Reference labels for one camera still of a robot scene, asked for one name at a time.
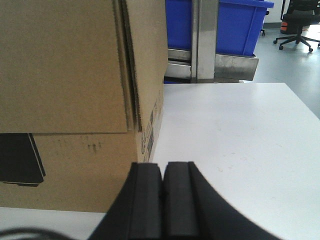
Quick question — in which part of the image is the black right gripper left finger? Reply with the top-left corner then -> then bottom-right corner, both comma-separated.
89,162 -> 162,240

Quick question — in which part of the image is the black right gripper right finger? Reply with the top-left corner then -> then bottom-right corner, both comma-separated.
163,161 -> 277,240

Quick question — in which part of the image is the brown EcoFlow cardboard box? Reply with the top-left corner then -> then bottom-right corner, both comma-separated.
0,0 -> 168,212

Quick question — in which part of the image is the blue bin lower middle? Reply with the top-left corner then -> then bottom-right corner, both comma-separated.
165,0 -> 274,57

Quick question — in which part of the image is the black office chair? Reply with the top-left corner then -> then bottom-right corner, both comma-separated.
273,0 -> 320,53

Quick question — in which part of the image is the black cable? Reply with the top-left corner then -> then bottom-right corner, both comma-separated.
0,226 -> 68,240

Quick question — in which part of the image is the steel shelf front rail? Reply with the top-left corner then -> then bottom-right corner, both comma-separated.
165,48 -> 259,83

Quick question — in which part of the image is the steel shelf upright post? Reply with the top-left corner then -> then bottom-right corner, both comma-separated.
190,0 -> 219,84

